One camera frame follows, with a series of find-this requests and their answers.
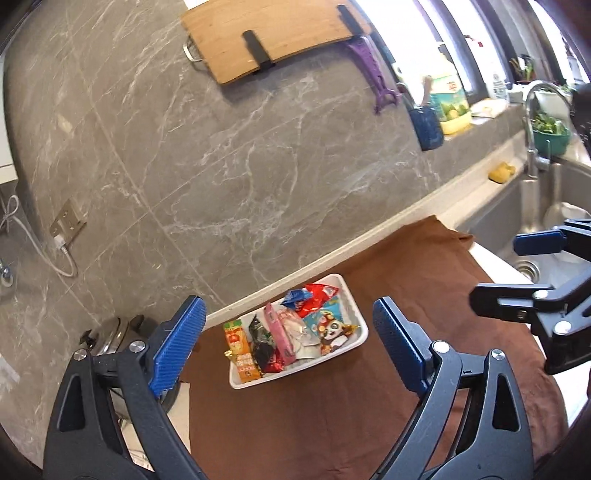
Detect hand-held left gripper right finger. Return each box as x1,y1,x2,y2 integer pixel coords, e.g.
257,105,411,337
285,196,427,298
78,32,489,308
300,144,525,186
369,296,536,480

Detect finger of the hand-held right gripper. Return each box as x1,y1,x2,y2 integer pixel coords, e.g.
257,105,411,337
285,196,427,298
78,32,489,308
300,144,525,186
468,274,591,337
513,219,591,259

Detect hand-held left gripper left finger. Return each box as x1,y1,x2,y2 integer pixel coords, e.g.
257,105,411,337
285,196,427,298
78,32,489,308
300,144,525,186
44,295,208,480

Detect white ribbed plastic tray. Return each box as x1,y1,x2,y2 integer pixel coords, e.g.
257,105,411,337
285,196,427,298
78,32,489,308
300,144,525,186
223,273,370,391

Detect orange snack packet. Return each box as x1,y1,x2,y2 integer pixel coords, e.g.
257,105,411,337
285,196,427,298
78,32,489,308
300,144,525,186
223,320,259,383

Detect blue panda snack packet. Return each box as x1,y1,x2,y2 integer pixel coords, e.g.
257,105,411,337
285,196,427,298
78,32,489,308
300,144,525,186
305,308,361,357

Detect black snack packet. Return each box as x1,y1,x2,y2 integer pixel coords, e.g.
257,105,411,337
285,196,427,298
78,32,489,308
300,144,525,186
248,314,278,372

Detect red foil snack packet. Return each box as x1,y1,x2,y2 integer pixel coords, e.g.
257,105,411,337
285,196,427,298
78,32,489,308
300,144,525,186
295,282,340,319

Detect pink snack packet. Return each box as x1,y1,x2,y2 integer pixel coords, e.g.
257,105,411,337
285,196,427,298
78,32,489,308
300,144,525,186
263,302,296,367

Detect clear packet with orange print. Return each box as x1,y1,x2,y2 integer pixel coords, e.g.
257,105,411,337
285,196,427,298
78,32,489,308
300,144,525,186
281,309,319,361

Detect blue cookie packet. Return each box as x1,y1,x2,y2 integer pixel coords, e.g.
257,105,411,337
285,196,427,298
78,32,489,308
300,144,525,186
281,287,311,311

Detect steel rice cooker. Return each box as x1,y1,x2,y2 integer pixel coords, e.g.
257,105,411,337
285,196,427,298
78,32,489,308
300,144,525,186
81,314,185,411

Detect yellow sponge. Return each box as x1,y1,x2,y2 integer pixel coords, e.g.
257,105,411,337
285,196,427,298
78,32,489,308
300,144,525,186
488,161,517,184

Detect steel faucet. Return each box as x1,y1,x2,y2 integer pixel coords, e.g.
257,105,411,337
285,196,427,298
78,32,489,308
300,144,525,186
524,80,573,178

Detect green basket with greens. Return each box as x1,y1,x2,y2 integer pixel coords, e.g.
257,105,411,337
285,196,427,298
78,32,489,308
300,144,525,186
531,113,571,155

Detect brown cloth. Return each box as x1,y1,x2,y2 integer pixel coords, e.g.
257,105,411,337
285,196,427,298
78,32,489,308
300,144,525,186
178,215,568,480

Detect white rag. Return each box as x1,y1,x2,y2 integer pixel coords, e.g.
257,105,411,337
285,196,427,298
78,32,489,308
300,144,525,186
471,99,509,121

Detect blue knife holder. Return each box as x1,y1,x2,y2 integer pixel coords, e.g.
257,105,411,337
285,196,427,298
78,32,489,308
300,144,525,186
409,105,445,152

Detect white detergent bottle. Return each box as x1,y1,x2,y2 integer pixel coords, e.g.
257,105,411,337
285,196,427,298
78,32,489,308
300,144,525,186
489,60,509,100

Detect potted plant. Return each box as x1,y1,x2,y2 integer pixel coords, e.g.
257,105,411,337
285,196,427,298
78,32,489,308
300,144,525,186
508,54,536,85

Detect purple peeler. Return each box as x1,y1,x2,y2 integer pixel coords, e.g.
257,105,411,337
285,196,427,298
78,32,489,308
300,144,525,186
344,36,402,114

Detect window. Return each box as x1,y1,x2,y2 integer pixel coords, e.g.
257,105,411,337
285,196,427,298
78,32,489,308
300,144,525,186
351,0,591,100

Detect wooden cutting board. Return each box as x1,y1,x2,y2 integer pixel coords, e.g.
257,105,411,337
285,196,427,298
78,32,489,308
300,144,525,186
180,0,372,85

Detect white plug with cable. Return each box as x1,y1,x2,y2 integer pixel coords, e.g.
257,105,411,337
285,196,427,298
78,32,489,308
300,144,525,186
0,194,79,278

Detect wall socket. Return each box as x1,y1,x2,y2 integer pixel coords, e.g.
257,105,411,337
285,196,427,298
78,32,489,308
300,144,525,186
48,198,88,241

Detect black board bracket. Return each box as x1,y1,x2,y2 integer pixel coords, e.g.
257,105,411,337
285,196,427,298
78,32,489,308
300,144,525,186
242,30,274,71
336,4,372,37

